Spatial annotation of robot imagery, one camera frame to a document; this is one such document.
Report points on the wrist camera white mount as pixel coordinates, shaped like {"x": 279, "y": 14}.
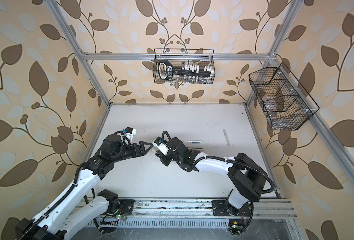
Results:
{"x": 129, "y": 133}
{"x": 161, "y": 145}

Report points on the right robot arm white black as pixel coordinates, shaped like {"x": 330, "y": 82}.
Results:
{"x": 249, "y": 179}

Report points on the aluminium frame post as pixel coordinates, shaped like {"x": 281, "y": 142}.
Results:
{"x": 270, "y": 59}
{"x": 54, "y": 9}

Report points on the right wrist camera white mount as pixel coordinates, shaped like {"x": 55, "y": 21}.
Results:
{"x": 161, "y": 145}

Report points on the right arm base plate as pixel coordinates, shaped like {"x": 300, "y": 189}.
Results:
{"x": 221, "y": 208}

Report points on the back black wire basket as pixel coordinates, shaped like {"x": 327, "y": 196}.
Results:
{"x": 202, "y": 57}

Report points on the aluminium frame right post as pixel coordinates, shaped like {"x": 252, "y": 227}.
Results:
{"x": 270, "y": 59}

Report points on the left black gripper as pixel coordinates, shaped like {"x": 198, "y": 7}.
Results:
{"x": 142, "y": 152}

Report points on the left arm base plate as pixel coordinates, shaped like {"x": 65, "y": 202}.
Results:
{"x": 120, "y": 207}

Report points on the black wire basket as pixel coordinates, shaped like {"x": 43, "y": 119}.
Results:
{"x": 202, "y": 57}
{"x": 285, "y": 101}

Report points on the black tool in basket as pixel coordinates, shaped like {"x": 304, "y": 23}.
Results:
{"x": 166, "y": 70}

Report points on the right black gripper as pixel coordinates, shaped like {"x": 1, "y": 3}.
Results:
{"x": 163, "y": 158}

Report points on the aluminium frame left post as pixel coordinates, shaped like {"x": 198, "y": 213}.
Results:
{"x": 54, "y": 9}

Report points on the right black wire basket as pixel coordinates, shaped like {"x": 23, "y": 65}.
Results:
{"x": 285, "y": 101}

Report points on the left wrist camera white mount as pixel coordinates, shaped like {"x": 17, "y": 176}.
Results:
{"x": 129, "y": 133}

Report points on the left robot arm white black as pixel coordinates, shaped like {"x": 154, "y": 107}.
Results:
{"x": 56, "y": 222}

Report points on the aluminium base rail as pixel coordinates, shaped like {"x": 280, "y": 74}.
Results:
{"x": 202, "y": 208}

